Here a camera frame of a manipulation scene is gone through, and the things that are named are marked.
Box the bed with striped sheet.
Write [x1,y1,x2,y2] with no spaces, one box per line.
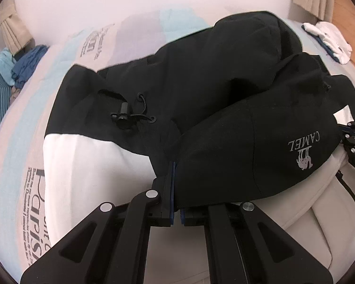
[0,7,355,261]

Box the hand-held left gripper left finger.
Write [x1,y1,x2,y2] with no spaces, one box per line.
[20,161,176,284]

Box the blue clothes pile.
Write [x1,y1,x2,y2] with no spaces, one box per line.
[11,45,49,89]

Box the navy folded garment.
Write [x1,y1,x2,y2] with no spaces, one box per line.
[314,34,338,60]

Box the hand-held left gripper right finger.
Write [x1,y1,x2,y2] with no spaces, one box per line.
[180,202,335,284]

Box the wooden headboard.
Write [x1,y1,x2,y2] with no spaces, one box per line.
[331,0,355,80]

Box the light blue cloth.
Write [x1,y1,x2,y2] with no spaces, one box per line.
[0,49,17,86]

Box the black and white jacket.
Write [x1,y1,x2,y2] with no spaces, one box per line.
[43,10,355,284]

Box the white folded sweatshirt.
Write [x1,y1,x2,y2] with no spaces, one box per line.
[302,21,353,64]

